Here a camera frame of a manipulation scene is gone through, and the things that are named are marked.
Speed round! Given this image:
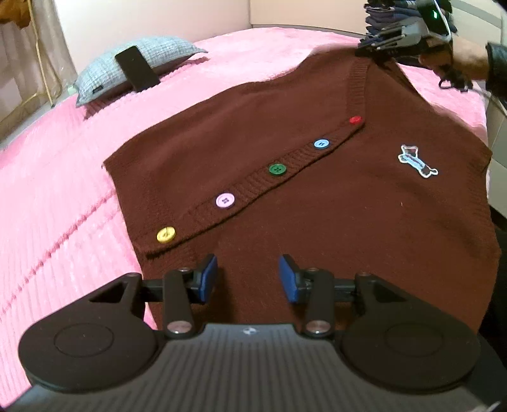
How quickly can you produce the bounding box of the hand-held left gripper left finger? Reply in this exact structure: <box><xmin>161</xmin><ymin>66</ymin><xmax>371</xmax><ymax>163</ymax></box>
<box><xmin>88</xmin><ymin>254</ymin><xmax>219</xmax><ymax>340</ymax></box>

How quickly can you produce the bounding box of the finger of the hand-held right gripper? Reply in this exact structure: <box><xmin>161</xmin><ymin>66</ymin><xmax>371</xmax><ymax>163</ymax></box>
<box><xmin>361</xmin><ymin>20</ymin><xmax>420</xmax><ymax>41</ymax></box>
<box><xmin>356</xmin><ymin>36</ymin><xmax>414</xmax><ymax>55</ymax></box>

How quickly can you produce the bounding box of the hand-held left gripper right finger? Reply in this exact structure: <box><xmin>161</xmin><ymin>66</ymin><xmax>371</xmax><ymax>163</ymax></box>
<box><xmin>278</xmin><ymin>254</ymin><xmax>401</xmax><ymax>340</ymax></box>

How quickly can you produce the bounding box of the brown knit button cardigan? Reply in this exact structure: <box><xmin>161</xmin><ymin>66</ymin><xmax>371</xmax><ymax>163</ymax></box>
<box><xmin>102</xmin><ymin>49</ymin><xmax>500</xmax><ymax>333</ymax></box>

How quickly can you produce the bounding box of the stack of dark folded clothes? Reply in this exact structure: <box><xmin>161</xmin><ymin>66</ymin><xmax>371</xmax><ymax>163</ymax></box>
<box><xmin>363</xmin><ymin>0</ymin><xmax>421</xmax><ymax>40</ymax></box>

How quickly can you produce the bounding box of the person's right hand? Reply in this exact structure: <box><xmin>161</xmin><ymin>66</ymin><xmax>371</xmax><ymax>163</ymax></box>
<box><xmin>418</xmin><ymin>40</ymin><xmax>473</xmax><ymax>78</ymax></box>

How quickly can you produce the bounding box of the pink ribbed blanket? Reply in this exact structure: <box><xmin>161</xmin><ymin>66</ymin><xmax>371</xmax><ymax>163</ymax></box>
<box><xmin>0</xmin><ymin>27</ymin><xmax>490</xmax><ymax>410</ymax></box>

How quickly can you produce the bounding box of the black phone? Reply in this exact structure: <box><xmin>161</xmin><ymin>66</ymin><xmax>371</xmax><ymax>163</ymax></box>
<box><xmin>115</xmin><ymin>45</ymin><xmax>161</xmax><ymax>93</ymax></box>

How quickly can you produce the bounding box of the grey knit pillow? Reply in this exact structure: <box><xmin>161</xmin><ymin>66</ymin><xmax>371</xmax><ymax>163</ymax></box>
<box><xmin>74</xmin><ymin>35</ymin><xmax>209</xmax><ymax>107</ymax></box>

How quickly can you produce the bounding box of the golden metal rack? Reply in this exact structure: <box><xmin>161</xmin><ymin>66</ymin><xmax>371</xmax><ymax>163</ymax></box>
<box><xmin>0</xmin><ymin>16</ymin><xmax>56</xmax><ymax>131</ymax></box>

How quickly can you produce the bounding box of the beige curtain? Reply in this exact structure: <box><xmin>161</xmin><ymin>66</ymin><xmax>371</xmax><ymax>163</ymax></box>
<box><xmin>0</xmin><ymin>0</ymin><xmax>78</xmax><ymax>137</ymax></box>

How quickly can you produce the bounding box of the brown hanging cloth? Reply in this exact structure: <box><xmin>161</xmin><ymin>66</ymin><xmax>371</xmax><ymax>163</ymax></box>
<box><xmin>0</xmin><ymin>0</ymin><xmax>34</xmax><ymax>29</ymax></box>

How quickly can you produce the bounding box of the black cord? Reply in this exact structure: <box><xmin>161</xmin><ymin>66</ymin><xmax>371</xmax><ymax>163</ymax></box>
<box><xmin>438</xmin><ymin>63</ymin><xmax>474</xmax><ymax>93</ymax></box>

